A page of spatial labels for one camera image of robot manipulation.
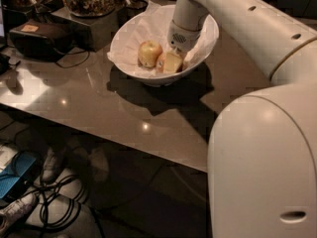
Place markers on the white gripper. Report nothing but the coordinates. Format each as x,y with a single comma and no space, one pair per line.
183,38

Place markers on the yellow-red apple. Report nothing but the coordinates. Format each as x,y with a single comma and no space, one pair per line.
160,63
148,53

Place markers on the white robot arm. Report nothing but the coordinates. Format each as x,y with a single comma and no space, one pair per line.
261,161

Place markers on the white bowl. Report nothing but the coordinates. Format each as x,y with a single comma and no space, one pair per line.
158,78

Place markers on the white paper liner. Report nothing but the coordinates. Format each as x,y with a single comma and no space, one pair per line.
145,27

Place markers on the black cup with scoop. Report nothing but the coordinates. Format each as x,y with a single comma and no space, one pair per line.
135,6

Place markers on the grey snack dispenser base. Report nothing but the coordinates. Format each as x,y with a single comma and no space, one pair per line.
89,33

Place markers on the black VR headset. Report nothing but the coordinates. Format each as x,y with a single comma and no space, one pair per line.
42,41

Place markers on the white shoe under table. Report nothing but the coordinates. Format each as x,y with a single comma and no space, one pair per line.
52,166

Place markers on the blue box on floor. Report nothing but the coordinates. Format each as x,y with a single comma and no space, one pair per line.
17,176

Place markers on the white sneaker lower left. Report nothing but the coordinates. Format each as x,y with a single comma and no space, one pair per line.
15,211

